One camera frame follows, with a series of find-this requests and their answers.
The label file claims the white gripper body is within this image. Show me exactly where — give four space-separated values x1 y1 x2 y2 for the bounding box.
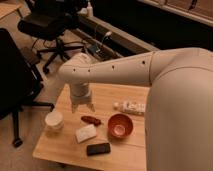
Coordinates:
70 83 92 105

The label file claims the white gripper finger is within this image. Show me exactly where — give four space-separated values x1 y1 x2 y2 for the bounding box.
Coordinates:
71 103 78 113
87 102 95 112

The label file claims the red ceramic bowl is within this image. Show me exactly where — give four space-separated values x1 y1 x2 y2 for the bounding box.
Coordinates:
108 114 133 138

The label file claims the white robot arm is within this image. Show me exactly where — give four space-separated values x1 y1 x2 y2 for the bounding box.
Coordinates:
59 48 213 171

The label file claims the red chili pepper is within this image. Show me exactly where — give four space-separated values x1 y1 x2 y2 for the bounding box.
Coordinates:
81 116 101 126

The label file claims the white paper cup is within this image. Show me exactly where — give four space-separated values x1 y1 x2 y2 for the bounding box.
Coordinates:
45 111 63 130

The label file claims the black chair at left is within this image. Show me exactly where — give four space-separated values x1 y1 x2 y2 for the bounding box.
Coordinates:
0 28 54 148

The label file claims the black office chair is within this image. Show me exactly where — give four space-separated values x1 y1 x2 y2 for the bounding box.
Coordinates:
18 0 87 74

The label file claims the white spray bottle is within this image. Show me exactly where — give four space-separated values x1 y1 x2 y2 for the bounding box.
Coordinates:
87 0 93 17

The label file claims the power strip with cables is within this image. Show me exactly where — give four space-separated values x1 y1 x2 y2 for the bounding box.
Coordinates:
87 31 118 61

